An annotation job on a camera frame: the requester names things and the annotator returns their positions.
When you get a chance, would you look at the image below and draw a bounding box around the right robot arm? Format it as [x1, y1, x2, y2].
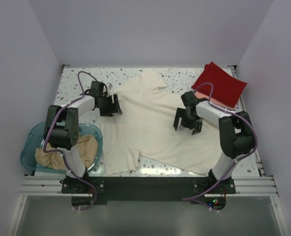
[173, 91, 258, 193]

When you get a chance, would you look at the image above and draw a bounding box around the folded pink t-shirt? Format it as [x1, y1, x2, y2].
[194, 91, 237, 110]

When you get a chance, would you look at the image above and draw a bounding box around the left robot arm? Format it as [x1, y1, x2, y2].
[43, 81, 122, 193]

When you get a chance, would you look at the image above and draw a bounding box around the cream white t-shirt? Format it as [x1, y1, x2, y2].
[100, 69, 222, 176]

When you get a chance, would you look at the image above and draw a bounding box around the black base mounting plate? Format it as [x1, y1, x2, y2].
[60, 176, 236, 207]

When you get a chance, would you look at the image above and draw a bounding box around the teal plastic basket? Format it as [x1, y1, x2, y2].
[20, 122, 103, 174]

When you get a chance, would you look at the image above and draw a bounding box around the aluminium frame rail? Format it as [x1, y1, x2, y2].
[19, 176, 64, 196]

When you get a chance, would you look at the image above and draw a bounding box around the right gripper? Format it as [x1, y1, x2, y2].
[174, 107, 203, 135]

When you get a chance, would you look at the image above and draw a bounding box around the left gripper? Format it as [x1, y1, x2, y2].
[98, 94, 122, 117]

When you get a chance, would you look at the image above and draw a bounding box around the tan t-shirt in basket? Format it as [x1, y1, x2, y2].
[35, 135, 98, 170]

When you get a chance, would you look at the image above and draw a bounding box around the folded red t-shirt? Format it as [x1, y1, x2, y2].
[191, 62, 247, 106]

